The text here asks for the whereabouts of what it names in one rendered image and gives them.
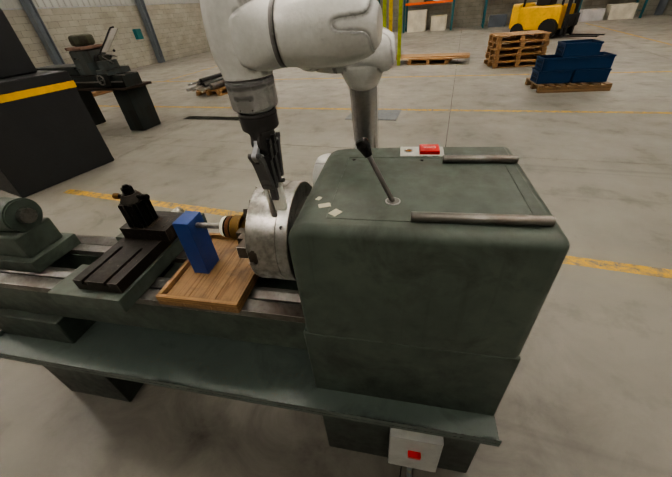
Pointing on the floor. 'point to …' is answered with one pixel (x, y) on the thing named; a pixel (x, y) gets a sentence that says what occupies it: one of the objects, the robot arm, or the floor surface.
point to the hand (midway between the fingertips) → (277, 196)
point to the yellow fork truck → (562, 16)
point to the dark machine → (41, 123)
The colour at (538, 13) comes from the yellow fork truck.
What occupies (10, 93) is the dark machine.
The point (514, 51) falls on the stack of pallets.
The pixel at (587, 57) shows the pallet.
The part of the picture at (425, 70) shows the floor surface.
